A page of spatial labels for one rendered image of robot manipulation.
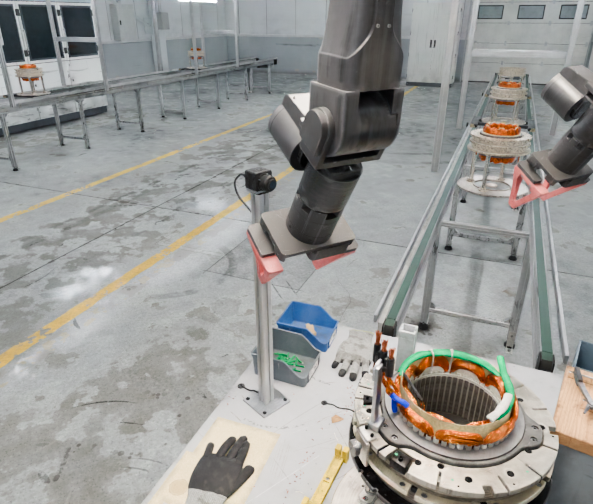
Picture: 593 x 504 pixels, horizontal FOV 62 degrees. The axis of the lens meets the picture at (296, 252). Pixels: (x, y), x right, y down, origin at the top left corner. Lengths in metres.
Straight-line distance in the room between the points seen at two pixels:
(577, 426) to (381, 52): 0.73
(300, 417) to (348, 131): 0.95
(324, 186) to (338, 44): 0.14
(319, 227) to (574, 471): 0.66
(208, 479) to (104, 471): 1.22
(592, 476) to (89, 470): 1.88
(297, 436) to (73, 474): 1.32
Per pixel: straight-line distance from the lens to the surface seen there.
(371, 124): 0.47
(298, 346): 1.46
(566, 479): 1.03
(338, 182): 0.50
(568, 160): 0.91
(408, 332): 0.89
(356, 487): 1.14
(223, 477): 1.16
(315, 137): 0.46
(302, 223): 0.55
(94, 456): 2.42
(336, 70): 0.45
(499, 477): 0.82
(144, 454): 2.36
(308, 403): 1.33
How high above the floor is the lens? 1.68
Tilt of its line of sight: 26 degrees down
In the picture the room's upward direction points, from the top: straight up
